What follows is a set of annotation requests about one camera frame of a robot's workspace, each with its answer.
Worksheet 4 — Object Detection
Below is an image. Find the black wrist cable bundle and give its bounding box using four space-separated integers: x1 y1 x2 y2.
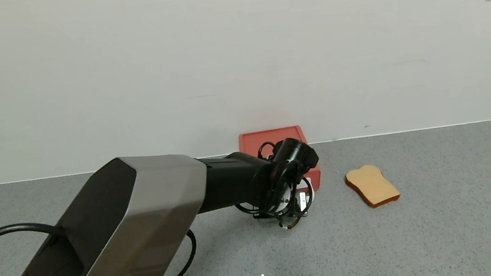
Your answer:
228 136 318 236

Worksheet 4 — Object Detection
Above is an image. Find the toy toast slice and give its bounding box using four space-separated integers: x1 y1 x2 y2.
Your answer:
344 161 402 211

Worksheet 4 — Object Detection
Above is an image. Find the red drawer case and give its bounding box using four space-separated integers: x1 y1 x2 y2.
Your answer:
238 123 322 185

